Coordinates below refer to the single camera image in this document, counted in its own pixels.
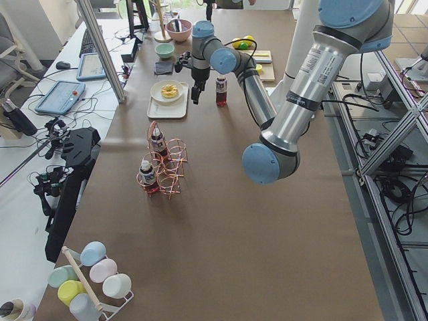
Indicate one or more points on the white plate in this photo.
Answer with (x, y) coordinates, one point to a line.
(156, 94)

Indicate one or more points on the computer mouse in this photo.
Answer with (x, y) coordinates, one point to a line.
(61, 65)

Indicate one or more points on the black stand frame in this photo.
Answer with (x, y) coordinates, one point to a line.
(78, 155)

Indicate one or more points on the yellow lemon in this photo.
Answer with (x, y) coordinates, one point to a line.
(236, 43)
(248, 39)

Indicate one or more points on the teach pendant tablet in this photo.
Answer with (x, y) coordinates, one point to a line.
(90, 68)
(60, 98)

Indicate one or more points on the ring pastry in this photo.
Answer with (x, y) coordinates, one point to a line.
(169, 91)

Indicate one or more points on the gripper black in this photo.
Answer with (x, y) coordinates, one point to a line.
(200, 75)

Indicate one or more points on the half lemon slice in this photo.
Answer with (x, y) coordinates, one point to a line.
(259, 68)

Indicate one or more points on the paper cup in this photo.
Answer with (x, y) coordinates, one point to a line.
(17, 310)

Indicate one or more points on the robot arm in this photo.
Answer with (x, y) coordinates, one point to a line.
(327, 32)

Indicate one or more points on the white serving tray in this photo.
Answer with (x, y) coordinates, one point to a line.
(168, 108)

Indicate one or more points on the black thermos bottle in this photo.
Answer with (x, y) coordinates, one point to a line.
(20, 121)

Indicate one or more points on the yellow cup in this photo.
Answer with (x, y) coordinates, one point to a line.
(69, 290)

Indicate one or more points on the pale green cup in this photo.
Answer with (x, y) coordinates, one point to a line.
(60, 275)

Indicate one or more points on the white wire cup rack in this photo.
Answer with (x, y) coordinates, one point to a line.
(111, 306)

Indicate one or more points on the white cup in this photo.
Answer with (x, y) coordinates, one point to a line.
(117, 286)

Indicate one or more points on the aluminium frame post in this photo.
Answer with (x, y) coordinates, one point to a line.
(90, 20)

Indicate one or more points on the metal ice scoop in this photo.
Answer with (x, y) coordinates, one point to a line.
(176, 25)

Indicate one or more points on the pink cup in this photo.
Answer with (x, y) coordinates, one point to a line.
(102, 270)

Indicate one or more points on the grey folded cloth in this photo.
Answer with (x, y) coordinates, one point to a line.
(163, 67)

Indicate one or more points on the wooden cutting board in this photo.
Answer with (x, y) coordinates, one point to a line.
(267, 74)

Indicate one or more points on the green lime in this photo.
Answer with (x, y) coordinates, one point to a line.
(243, 46)

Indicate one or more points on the tea bottle in rack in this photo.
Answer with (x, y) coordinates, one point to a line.
(148, 177)

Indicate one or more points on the black keyboard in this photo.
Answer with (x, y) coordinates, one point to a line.
(87, 44)

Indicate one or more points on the mint green bowl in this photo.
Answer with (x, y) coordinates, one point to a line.
(165, 50)

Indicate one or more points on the wooden cup tree stand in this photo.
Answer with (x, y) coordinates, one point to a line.
(161, 36)

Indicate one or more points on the wooden rack rod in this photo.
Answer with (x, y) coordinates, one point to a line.
(70, 257)

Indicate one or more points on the tea bottle dark red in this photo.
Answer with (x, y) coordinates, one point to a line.
(221, 91)

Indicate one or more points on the copper wire bottle rack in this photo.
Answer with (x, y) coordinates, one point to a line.
(168, 171)

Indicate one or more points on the pink bowl with ice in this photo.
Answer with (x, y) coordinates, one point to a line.
(187, 27)

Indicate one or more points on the grey blue cup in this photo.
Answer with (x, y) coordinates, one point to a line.
(83, 309)

